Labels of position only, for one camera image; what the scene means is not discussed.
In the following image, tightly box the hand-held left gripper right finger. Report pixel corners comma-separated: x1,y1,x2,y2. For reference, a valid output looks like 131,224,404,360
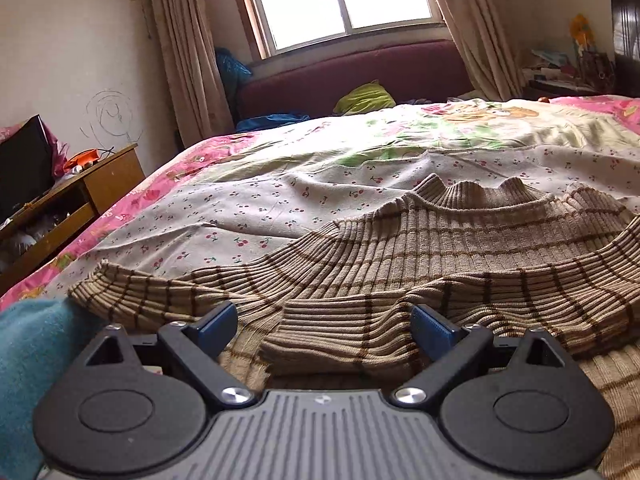
392,304,577,409

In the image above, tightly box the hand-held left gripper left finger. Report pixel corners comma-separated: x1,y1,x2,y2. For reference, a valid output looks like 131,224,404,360
84,302,257,409

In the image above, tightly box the beige striped ribbed sweater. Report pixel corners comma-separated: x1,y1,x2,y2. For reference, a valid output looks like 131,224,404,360
67,172,640,480

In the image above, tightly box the floral cherry print bed sheet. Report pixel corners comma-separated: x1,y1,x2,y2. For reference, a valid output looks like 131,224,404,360
0,96,640,480

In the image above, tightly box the wooden TV cabinet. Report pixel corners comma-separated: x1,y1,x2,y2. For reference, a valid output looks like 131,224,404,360
0,142,147,282

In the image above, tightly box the teal fleece cloth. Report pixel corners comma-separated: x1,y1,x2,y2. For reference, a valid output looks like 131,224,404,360
0,299,102,480

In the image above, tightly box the blue cloth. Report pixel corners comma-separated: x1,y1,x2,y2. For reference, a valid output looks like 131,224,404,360
236,112,312,134

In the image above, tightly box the orange toy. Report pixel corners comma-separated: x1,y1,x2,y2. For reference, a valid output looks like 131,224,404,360
64,149,102,171

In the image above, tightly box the green pillow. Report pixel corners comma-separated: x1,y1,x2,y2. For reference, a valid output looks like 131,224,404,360
333,79,398,116

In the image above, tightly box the black monitor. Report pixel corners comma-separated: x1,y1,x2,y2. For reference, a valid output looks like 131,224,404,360
0,115,56,224

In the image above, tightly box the blue plastic bag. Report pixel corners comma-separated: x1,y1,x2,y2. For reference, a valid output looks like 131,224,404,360
215,47,254,94

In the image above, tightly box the maroon sofa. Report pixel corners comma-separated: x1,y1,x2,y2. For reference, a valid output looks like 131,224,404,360
235,37,477,134

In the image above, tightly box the beige curtain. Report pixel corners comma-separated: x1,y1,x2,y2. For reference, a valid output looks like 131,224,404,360
145,0,237,149
417,0,524,104

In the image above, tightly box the cluttered side table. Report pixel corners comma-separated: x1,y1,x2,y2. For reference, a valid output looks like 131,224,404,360
520,48,584,97

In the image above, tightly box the brown patterned bag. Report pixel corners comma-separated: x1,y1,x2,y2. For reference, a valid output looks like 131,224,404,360
579,51,618,94

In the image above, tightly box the yellow artificial flower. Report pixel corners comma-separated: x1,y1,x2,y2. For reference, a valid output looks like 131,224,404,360
570,13,597,57

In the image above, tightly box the window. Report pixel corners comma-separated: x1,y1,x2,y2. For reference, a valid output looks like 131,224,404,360
232,0,447,61

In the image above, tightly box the dark wooden wardrobe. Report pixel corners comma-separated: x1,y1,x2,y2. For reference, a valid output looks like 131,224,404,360
610,0,640,99

